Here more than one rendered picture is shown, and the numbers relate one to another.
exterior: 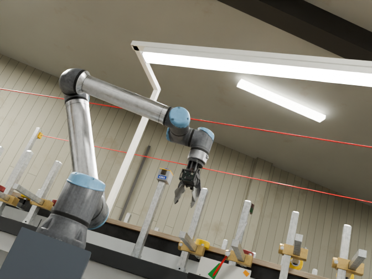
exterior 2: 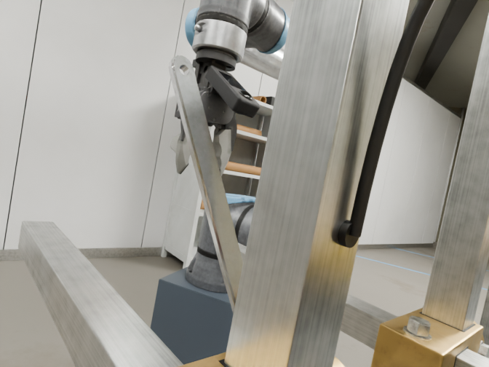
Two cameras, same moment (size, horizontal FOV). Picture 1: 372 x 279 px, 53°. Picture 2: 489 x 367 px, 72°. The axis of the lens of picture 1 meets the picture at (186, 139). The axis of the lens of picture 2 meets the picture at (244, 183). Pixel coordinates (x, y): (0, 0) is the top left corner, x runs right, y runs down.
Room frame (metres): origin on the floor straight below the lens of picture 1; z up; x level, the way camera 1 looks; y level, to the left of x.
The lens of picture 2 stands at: (1.95, -0.58, 0.96)
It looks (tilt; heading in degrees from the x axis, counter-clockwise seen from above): 3 degrees down; 116
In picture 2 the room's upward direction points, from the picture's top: 11 degrees clockwise
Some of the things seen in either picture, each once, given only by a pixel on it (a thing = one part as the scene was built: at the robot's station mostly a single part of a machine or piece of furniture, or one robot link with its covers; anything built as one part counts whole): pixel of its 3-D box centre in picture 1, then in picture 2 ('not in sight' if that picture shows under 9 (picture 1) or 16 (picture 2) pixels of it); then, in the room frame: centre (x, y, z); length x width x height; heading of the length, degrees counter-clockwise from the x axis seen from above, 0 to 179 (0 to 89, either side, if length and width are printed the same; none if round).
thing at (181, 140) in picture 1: (180, 133); (257, 22); (1.60, 0.03, 1.25); 0.12 x 0.12 x 0.09; 83
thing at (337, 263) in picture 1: (347, 265); not in sight; (1.71, -0.92, 0.94); 0.13 x 0.06 x 0.05; 68
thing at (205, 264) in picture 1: (223, 273); not in sight; (1.90, -0.39, 0.75); 0.26 x 0.01 x 0.10; 68
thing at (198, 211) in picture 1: (192, 229); (463, 244); (2.00, -0.20, 0.93); 0.03 x 0.03 x 0.48; 68
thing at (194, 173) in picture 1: (191, 173); (208, 92); (1.59, -0.08, 1.08); 0.09 x 0.08 x 0.12; 156
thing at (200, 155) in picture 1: (198, 158); (217, 44); (1.60, -0.08, 1.16); 0.10 x 0.09 x 0.05; 66
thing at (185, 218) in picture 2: not in sight; (228, 183); (0.41, 2.20, 0.77); 0.90 x 0.45 x 1.55; 66
